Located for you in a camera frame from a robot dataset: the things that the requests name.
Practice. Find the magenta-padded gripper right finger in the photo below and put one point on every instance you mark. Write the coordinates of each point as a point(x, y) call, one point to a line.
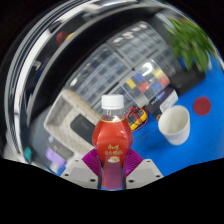
point(143, 173)

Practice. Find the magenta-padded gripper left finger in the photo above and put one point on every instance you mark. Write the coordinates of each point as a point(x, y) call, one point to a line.
point(80, 173)

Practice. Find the red drink bottle white cap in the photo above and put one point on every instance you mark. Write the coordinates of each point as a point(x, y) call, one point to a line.
point(111, 140)

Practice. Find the purple bag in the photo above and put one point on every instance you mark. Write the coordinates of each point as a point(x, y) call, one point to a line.
point(55, 157)

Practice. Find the dark grey box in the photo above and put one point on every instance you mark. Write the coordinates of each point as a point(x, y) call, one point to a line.
point(61, 146)

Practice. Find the black speaker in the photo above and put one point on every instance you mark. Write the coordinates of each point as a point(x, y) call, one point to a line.
point(82, 128)

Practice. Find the yellow multimeter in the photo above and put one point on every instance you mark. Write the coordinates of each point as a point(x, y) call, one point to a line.
point(138, 118)

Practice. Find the white cup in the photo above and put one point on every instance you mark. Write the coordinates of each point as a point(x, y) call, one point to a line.
point(175, 125)

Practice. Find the black box with white label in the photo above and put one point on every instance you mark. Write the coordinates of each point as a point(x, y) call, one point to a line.
point(163, 100)

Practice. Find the flat round red coaster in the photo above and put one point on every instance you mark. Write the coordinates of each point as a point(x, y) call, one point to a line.
point(202, 106)

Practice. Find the colour checker card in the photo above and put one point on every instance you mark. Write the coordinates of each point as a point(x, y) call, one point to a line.
point(143, 83)

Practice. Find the black case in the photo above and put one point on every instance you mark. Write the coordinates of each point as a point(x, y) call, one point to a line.
point(189, 81)

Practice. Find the dark grey shelf unit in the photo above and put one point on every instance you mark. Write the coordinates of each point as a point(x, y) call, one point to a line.
point(66, 50)

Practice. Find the large potted green plant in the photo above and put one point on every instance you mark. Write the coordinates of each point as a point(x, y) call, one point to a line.
point(190, 43)

